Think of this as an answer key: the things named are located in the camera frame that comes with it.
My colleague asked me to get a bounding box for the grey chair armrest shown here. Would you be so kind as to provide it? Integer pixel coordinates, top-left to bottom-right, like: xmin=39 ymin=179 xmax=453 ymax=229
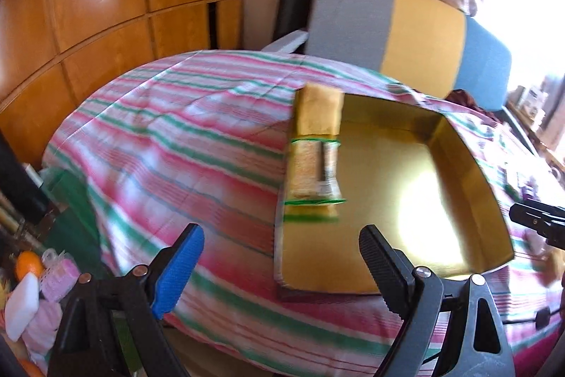
xmin=261 ymin=30 xmax=308 ymax=54

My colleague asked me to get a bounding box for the green-edged snack bar packet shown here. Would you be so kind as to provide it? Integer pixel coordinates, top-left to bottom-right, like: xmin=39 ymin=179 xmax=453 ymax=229
xmin=282 ymin=137 xmax=346 ymax=224

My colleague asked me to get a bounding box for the white plastic bottle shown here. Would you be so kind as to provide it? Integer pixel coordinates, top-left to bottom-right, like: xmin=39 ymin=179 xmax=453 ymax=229
xmin=5 ymin=273 xmax=39 ymax=342

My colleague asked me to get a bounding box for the dark red blanket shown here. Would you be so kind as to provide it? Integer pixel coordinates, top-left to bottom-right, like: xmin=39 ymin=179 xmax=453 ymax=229
xmin=445 ymin=89 xmax=489 ymax=114

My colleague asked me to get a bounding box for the yellow sponge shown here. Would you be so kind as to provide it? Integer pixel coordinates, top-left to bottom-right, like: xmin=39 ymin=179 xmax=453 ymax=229
xmin=296 ymin=82 xmax=344 ymax=137

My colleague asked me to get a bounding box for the grey yellow blue headboard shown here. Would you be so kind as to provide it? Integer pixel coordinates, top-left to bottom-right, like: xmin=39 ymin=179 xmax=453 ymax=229
xmin=304 ymin=0 xmax=511 ymax=112

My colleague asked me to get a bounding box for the white product box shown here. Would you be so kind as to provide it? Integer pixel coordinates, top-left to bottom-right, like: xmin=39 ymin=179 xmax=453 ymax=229
xmin=518 ymin=88 xmax=548 ymax=119

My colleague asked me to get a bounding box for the orange fruit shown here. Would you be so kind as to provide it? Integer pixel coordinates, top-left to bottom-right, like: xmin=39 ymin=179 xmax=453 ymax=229
xmin=14 ymin=251 xmax=44 ymax=281

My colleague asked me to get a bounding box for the wooden side desk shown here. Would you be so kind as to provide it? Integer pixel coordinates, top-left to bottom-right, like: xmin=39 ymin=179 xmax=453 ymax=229
xmin=505 ymin=101 xmax=564 ymax=184

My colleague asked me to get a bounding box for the gold open box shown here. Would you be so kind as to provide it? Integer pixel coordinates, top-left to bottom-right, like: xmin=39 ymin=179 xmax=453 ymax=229
xmin=274 ymin=94 xmax=514 ymax=301

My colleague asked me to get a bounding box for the wooden wardrobe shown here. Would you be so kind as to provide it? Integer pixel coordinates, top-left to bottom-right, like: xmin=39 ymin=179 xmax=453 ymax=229
xmin=1 ymin=0 xmax=242 ymax=165

